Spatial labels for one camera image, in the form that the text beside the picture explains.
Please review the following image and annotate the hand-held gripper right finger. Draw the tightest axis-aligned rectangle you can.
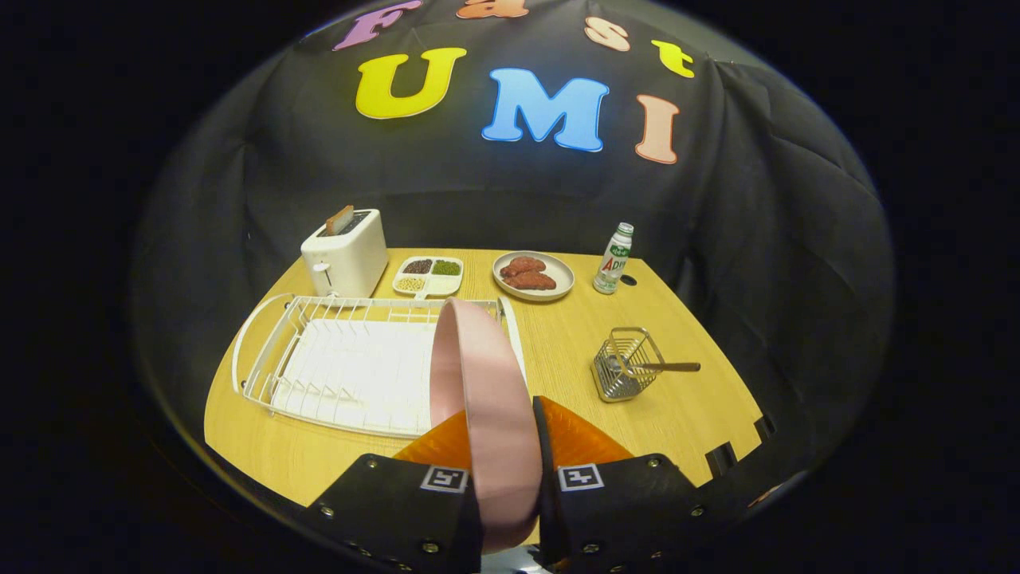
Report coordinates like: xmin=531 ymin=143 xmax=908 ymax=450
xmin=532 ymin=395 xmax=722 ymax=574

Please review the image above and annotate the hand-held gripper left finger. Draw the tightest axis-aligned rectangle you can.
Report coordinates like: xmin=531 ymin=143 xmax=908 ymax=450
xmin=307 ymin=409 xmax=485 ymax=574

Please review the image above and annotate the pink plate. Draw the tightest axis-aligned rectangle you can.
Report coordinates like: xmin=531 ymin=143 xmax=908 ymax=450
xmin=429 ymin=297 xmax=543 ymax=555

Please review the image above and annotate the metal wire basket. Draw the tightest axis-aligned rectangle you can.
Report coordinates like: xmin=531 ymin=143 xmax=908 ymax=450
xmin=591 ymin=327 xmax=666 ymax=403

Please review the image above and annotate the white dish rack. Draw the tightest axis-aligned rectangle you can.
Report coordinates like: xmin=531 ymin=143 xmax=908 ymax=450
xmin=231 ymin=293 xmax=528 ymax=439

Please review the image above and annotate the dark handled metal spoon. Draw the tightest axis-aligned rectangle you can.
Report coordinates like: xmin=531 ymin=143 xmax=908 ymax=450
xmin=610 ymin=355 xmax=702 ymax=379

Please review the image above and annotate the beige round plate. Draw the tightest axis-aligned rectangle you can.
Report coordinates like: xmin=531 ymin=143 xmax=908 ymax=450
xmin=492 ymin=250 xmax=575 ymax=302

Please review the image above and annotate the white divided bean dish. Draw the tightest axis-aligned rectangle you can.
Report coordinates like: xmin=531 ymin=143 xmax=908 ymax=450
xmin=392 ymin=255 xmax=465 ymax=301

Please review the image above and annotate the white bottle green label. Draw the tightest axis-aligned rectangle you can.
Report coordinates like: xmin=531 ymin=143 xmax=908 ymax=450
xmin=592 ymin=222 xmax=635 ymax=296

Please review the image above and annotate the white toaster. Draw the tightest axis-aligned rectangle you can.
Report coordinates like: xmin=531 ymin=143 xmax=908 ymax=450
xmin=300 ymin=209 xmax=390 ymax=300

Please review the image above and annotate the black backdrop cloth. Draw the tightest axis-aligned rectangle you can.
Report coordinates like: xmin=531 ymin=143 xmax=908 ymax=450
xmin=131 ymin=0 xmax=893 ymax=495

